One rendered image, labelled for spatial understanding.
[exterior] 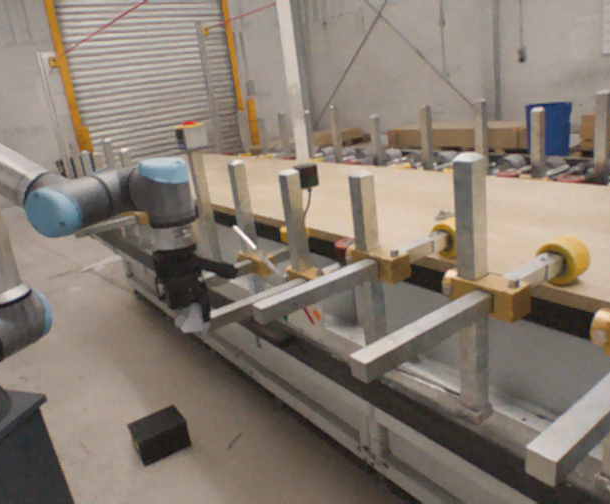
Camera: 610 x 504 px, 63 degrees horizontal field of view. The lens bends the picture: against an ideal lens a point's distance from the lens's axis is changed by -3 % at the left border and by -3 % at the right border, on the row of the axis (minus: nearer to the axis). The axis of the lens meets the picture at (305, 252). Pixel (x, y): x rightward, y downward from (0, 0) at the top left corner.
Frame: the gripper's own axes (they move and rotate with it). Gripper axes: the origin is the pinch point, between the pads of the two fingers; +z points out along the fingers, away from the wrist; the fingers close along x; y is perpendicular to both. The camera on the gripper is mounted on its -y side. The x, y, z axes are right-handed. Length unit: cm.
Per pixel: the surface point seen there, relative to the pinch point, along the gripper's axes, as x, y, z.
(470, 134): -367, -571, 38
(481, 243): 48, -29, -21
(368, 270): 26.3, -23.7, -12.8
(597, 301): 58, -46, -8
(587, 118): -211, -588, 20
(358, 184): 22.0, -26.7, -28.2
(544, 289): 49, -46, -7
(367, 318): 20.7, -27.2, 0.1
